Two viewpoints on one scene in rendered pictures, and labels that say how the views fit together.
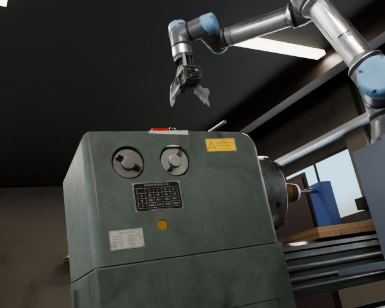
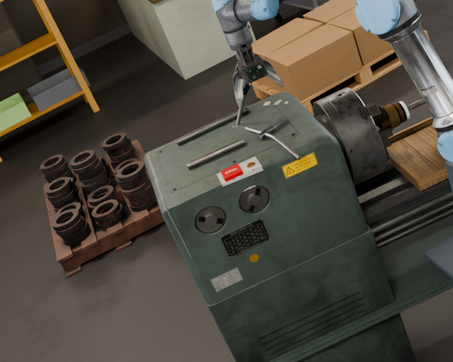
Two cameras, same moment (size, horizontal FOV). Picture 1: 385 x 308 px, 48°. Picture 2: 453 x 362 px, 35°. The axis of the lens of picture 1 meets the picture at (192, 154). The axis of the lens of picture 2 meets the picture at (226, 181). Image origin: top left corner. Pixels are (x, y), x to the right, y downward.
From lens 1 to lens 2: 1.75 m
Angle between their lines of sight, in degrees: 51
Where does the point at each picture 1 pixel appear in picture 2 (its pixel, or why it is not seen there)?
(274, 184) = (369, 151)
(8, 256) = not seen: outside the picture
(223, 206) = (310, 221)
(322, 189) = not seen: hidden behind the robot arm
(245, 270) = (336, 264)
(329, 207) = not seen: hidden behind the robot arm
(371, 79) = (450, 154)
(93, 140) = (174, 216)
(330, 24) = (412, 72)
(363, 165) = not seen: outside the picture
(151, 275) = (254, 296)
